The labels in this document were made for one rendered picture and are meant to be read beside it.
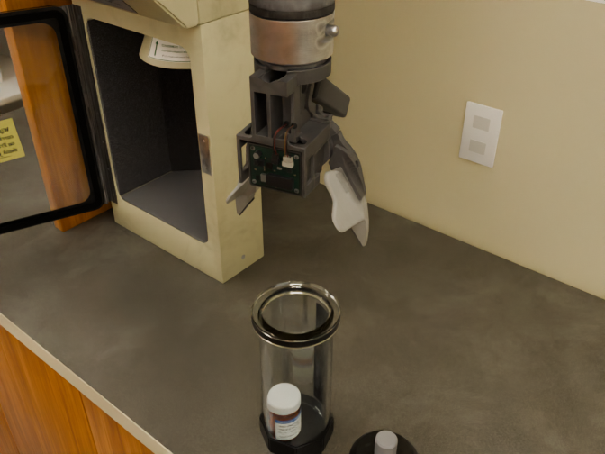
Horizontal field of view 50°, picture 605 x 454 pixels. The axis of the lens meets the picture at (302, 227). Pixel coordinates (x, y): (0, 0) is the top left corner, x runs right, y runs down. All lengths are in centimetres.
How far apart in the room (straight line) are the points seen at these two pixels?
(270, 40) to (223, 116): 48
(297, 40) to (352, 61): 79
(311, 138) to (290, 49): 8
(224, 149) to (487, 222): 55
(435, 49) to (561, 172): 31
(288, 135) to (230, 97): 45
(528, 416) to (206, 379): 48
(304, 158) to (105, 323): 65
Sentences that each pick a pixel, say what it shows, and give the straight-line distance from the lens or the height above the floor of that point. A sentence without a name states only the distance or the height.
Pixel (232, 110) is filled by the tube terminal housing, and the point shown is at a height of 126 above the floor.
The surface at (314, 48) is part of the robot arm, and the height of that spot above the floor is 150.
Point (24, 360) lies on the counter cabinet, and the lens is 139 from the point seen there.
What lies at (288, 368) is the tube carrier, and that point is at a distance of 79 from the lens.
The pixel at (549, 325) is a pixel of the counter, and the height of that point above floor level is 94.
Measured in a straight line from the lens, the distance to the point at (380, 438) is 86.
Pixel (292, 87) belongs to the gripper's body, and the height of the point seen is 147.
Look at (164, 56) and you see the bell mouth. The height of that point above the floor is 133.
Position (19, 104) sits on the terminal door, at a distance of 124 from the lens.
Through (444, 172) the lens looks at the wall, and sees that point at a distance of 131.
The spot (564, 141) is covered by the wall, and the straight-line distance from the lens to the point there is 119.
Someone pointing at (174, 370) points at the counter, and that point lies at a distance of 104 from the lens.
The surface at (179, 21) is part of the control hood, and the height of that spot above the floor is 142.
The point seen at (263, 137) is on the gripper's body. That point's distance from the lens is 59.
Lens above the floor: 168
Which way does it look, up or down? 34 degrees down
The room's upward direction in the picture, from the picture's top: straight up
